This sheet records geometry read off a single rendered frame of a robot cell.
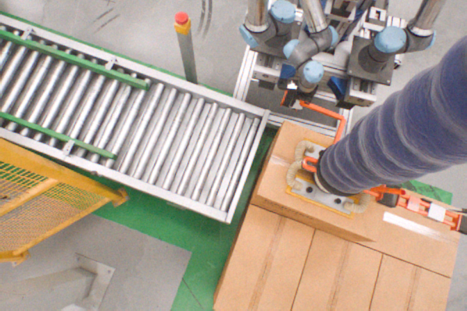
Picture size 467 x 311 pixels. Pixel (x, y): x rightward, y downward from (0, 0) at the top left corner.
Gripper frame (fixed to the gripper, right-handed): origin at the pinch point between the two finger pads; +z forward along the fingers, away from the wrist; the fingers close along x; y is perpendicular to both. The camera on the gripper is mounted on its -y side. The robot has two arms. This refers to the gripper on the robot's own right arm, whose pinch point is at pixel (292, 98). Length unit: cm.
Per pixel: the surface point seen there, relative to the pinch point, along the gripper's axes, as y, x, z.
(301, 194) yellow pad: 20.3, -38.8, 10.5
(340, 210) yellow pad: 39, -39, 11
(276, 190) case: 8.7, -41.0, 13.1
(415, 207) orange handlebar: 67, -28, -1
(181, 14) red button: -67, 23, 4
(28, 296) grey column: -75, -123, 10
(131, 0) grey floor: -144, 76, 108
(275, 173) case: 5.7, -33.6, 13.1
